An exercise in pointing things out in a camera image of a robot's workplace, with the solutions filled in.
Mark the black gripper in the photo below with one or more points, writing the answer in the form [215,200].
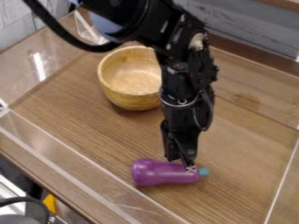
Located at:
[186,92]

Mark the purple toy eggplant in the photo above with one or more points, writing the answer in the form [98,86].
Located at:
[151,172]

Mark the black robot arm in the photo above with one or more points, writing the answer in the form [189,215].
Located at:
[162,25]

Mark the brown wooden bowl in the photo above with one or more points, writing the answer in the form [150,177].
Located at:
[130,78]

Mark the yellow black device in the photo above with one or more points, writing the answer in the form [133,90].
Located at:
[34,211]

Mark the clear acrylic front wall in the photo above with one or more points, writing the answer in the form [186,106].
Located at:
[83,185]

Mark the clear acrylic corner bracket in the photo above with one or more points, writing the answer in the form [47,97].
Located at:
[87,31]

